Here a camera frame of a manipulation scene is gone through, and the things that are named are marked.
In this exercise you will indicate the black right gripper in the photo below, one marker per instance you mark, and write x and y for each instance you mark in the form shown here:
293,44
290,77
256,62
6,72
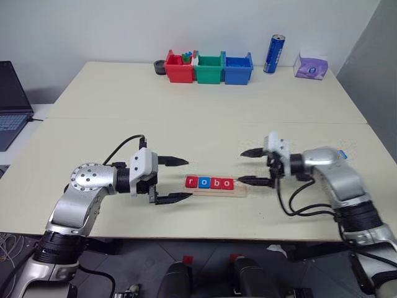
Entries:
277,169

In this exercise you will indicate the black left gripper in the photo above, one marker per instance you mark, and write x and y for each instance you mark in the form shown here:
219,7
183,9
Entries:
145,186

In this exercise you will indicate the wooden tile holder strip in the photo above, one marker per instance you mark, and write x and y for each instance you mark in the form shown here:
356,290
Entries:
240,191

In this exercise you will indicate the red letter tile o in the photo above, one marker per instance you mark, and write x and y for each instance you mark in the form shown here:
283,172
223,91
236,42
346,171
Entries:
227,184

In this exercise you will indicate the red letter tile b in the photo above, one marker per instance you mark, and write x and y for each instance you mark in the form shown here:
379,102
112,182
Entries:
216,183

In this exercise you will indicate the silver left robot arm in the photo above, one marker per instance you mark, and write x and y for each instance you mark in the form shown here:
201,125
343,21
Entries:
83,186

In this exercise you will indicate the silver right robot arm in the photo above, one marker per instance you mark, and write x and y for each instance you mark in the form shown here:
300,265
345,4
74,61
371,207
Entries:
341,177

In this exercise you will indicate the red letter tile r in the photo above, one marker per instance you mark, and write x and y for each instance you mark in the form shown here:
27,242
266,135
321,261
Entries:
191,182

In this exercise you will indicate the blue letter tile o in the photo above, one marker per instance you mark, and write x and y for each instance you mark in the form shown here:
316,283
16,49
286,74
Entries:
204,183

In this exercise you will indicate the blue letter tile t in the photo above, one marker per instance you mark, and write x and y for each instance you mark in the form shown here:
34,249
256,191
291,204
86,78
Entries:
342,154

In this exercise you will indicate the red tab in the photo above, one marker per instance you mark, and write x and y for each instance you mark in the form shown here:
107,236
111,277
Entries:
236,256
187,259

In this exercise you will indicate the white paper scrap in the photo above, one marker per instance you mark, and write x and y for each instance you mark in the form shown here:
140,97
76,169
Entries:
275,248

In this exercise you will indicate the blue plastic bin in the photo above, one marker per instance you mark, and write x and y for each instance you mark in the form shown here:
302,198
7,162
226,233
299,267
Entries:
237,74

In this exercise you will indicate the dark rounded shape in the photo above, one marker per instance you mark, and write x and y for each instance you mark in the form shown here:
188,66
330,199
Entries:
251,277
175,281

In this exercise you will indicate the green plastic bin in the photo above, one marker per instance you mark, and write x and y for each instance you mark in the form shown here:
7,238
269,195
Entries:
208,74

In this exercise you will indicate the red plastic bin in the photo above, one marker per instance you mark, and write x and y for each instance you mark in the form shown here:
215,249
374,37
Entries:
180,73

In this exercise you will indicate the blue drink can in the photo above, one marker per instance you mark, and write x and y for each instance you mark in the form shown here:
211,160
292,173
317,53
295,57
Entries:
273,56

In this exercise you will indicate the purple tissue pack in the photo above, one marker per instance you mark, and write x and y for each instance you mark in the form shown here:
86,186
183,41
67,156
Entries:
311,69

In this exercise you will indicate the black round holder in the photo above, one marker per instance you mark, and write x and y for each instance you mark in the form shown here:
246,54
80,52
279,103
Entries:
158,67

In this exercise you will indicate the white piece between bins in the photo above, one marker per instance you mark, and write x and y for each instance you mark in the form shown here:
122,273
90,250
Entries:
195,60

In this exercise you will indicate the green toy brick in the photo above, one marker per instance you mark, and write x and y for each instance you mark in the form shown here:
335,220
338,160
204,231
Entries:
186,58

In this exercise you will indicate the white side table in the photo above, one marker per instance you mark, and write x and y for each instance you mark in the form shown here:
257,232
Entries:
35,110

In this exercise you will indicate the dark laptop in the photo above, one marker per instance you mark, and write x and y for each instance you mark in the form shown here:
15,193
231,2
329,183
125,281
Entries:
10,105

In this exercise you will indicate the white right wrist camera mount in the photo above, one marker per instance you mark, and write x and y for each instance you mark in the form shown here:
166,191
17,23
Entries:
277,146

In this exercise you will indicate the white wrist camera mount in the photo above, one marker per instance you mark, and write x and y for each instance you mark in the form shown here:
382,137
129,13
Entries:
277,146
144,164

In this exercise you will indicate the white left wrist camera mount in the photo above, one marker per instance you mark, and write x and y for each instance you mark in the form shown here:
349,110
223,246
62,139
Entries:
144,164

